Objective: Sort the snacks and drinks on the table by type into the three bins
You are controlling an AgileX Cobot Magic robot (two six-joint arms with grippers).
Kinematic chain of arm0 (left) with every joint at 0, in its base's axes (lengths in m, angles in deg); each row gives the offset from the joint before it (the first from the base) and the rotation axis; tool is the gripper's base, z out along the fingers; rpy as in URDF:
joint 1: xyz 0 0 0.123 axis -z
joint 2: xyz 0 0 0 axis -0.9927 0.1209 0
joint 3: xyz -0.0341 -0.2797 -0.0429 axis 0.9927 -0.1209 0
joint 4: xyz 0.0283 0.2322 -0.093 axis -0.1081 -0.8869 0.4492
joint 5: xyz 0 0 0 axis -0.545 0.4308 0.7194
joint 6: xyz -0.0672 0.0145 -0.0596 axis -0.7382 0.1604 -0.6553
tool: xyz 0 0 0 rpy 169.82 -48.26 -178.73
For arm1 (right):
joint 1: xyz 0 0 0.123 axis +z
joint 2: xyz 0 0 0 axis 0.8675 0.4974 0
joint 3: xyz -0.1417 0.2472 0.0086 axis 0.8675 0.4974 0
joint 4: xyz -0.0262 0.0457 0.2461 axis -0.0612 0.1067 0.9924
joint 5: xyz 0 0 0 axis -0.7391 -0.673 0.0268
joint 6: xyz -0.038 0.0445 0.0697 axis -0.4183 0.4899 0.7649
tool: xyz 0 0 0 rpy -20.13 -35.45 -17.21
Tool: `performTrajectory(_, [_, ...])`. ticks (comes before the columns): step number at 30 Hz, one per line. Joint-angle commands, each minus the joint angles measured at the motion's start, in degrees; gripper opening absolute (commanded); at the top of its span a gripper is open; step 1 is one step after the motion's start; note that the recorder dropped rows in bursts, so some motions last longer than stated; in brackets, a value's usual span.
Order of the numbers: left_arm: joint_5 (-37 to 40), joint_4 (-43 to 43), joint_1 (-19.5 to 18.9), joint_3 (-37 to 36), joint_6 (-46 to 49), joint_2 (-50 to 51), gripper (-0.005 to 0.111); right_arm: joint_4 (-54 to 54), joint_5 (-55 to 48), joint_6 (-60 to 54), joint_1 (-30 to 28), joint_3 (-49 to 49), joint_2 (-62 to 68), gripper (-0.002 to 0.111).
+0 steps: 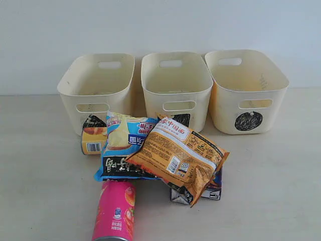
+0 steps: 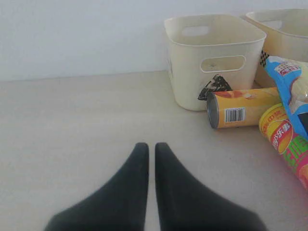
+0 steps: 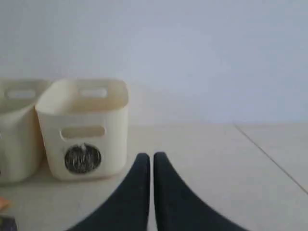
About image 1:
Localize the yellow chips can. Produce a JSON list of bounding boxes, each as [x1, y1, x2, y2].
[[81, 127, 107, 155]]

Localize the orange instant noodle packet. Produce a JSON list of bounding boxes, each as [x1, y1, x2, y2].
[[126, 114, 230, 206]]

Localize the cream plastic bin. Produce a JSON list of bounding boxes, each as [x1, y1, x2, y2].
[[205, 50, 289, 135], [57, 53, 135, 135], [141, 52, 213, 132]]

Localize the right cream plastic bin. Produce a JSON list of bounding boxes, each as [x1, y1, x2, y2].
[[205, 50, 289, 135]]

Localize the left cream plastic bin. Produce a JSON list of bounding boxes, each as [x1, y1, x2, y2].
[[57, 53, 135, 135]]

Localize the blue white milk carton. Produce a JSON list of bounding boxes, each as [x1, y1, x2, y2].
[[170, 187, 194, 205]]

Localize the pink chips can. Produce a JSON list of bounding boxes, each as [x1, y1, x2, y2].
[[92, 180, 136, 240]]

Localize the blue instant noodle packet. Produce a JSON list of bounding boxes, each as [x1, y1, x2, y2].
[[94, 111, 158, 182]]

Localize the middle cream plastic bin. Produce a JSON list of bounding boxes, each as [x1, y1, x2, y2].
[[141, 52, 213, 132]]

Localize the purple juice carton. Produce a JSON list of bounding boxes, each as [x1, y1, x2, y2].
[[202, 168, 223, 200]]

